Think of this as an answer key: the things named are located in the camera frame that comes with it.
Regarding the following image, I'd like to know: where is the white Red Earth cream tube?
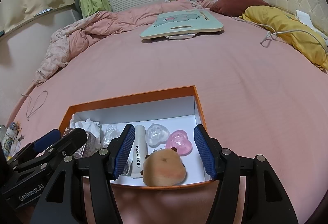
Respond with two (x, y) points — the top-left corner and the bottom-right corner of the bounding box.
(131, 125), (148, 179)

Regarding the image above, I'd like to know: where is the pink heart-shaped case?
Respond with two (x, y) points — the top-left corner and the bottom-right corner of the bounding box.
(165, 130), (192, 156)

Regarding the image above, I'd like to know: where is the white tissue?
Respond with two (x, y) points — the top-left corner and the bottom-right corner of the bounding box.
(69, 114), (101, 148)

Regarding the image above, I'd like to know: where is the clear heart-shaped case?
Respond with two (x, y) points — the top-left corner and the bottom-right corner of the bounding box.
(145, 124), (170, 147)

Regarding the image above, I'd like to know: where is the brown hamster plush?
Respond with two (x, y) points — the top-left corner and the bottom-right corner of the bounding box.
(141, 147), (187, 187)

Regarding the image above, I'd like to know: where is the playing card box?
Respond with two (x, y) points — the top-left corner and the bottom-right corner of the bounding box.
(73, 128), (101, 158)

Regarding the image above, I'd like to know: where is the patterned small pouch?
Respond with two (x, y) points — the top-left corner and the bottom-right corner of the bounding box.
(1, 122), (24, 160)

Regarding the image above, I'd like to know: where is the orange cardboard box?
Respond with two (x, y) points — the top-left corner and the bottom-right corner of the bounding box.
(59, 86), (211, 189)

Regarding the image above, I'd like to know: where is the pink crumpled duvet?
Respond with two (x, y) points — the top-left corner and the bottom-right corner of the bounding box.
(35, 0), (215, 86)

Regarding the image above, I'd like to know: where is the mint green lap desk board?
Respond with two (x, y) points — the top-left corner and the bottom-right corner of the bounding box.
(140, 9), (224, 39)

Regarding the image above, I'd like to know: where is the yellow pillow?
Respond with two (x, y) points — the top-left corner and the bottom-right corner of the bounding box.
(240, 6), (327, 70)

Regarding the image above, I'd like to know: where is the maroon pillow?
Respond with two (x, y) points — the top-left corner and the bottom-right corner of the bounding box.
(210, 0), (270, 17)

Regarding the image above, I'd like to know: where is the thin white string loop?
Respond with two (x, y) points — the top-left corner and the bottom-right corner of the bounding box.
(20, 90), (49, 121)

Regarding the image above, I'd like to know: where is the white charging cable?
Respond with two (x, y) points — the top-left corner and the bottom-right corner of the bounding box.
(241, 18), (328, 55)

